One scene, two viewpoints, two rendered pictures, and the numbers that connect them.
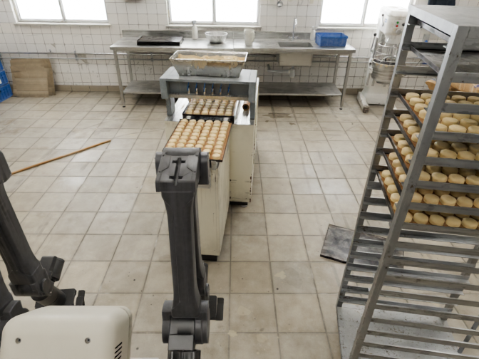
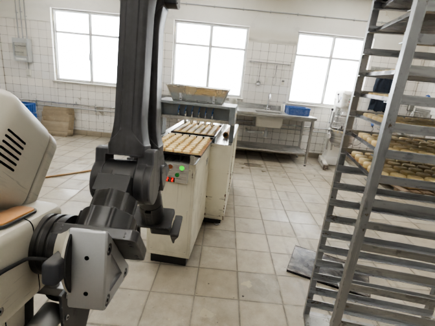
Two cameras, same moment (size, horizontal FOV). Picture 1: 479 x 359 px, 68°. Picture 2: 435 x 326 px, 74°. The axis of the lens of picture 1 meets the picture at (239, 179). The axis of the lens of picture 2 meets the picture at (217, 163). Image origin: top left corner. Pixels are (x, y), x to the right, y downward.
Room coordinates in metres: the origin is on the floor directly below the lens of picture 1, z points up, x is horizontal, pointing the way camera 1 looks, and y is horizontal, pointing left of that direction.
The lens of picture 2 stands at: (0.03, -0.05, 1.43)
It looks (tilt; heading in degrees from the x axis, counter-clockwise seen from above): 17 degrees down; 1
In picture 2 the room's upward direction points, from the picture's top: 6 degrees clockwise
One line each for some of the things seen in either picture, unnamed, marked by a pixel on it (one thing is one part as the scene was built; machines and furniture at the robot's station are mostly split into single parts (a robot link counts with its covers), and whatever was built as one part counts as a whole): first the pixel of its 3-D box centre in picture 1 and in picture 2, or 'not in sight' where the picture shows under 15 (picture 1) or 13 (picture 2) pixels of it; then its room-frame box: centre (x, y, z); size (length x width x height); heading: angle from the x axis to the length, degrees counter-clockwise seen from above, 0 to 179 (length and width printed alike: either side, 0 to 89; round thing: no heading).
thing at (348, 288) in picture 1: (398, 295); (370, 301); (1.36, -0.93, 0.33); 0.64 x 0.03 x 0.03; 82
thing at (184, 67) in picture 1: (209, 64); (199, 94); (2.76, 0.24, 1.25); 0.56 x 0.29 x 0.14; 86
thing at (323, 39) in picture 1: (331, 39); (297, 110); (5.46, -1.30, 0.95); 0.40 x 0.30 x 0.14; 94
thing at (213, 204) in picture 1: (203, 187); (180, 194); (2.26, 0.28, 0.45); 0.70 x 0.34 x 0.90; 176
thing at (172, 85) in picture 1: (211, 95); (197, 119); (2.76, 0.24, 1.01); 0.72 x 0.33 x 0.34; 86
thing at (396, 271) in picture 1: (407, 273); (379, 273); (1.36, -0.93, 0.51); 0.64 x 0.03 x 0.03; 82
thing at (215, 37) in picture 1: (216, 38); not in sight; (5.45, 0.37, 0.94); 0.33 x 0.33 x 0.12
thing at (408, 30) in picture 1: (366, 196); (335, 182); (1.43, -0.63, 0.97); 0.03 x 0.03 x 1.70; 82
